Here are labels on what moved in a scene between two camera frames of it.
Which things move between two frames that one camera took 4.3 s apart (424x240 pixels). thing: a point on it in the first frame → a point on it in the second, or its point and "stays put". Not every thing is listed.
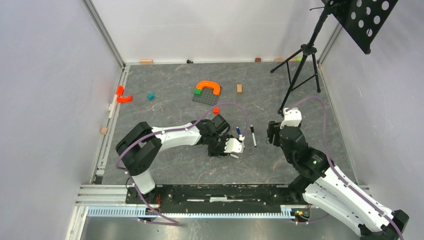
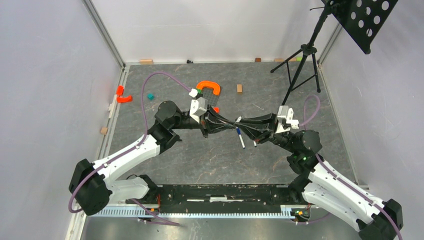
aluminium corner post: [104, 32] stays put
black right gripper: [273, 128] → [267, 124]
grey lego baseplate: [207, 96] stays put
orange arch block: [215, 86] stays put
